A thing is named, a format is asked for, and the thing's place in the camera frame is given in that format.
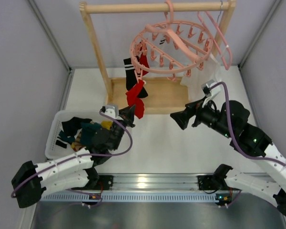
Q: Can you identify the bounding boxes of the red sock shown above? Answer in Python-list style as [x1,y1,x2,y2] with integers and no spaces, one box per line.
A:
[137,45,149,68]
[125,80,145,119]

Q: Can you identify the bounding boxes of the dark teal sock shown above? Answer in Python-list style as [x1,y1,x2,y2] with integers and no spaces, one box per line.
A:
[58,122,102,146]

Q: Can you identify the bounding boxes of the black striped sock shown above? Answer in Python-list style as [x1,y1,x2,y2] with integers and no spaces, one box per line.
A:
[123,58,148,99]

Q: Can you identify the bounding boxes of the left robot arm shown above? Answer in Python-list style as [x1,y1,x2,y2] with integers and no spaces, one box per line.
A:
[11,105,136,208]

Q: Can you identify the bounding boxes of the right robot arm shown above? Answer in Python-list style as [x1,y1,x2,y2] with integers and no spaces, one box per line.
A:
[170,99,286,217]

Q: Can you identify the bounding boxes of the pink round clip hanger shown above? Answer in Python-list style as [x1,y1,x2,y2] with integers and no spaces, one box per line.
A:
[130,0,216,82]

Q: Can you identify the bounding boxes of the yellow sock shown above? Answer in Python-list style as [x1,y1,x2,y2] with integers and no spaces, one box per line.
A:
[101,121,113,130]

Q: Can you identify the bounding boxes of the wooden clothes rack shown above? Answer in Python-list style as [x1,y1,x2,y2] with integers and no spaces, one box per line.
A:
[79,0,236,114]

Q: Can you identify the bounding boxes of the brown striped sock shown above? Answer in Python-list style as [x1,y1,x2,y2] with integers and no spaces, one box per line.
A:
[71,132,85,152]

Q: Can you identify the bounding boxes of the white cloth garment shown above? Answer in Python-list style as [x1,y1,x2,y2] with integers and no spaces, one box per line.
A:
[180,54,221,102]

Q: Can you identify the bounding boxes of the white plastic basket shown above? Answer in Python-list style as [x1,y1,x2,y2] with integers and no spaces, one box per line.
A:
[45,110,109,159]

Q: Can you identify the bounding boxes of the white sock with stripes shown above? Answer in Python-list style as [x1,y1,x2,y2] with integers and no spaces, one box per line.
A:
[156,34,174,67]

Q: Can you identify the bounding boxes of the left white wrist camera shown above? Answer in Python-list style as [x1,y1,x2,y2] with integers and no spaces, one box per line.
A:
[100,104,122,120]

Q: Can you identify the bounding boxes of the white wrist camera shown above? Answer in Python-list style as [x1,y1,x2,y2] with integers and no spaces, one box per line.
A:
[100,104,122,120]
[201,80,221,107]

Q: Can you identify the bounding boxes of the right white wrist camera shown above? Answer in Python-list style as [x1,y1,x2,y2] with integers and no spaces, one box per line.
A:
[201,80,221,107]

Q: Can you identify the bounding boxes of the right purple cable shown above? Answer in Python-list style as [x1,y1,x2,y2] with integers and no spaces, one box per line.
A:
[209,82,286,208]

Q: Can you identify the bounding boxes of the purple cable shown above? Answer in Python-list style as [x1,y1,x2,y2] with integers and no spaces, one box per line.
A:
[209,82,286,208]
[10,109,134,208]

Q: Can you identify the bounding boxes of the aluminium mounting rail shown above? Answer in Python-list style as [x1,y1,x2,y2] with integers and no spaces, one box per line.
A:
[28,173,286,191]

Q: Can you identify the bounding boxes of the pink wire clothes hanger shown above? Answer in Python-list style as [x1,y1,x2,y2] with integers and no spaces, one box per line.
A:
[196,2,233,71]

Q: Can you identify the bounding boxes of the white slotted cable duct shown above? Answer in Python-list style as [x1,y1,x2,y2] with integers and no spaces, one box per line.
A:
[41,191,229,203]

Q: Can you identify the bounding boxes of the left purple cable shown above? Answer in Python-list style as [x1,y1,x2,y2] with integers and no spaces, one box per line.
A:
[10,109,134,208]

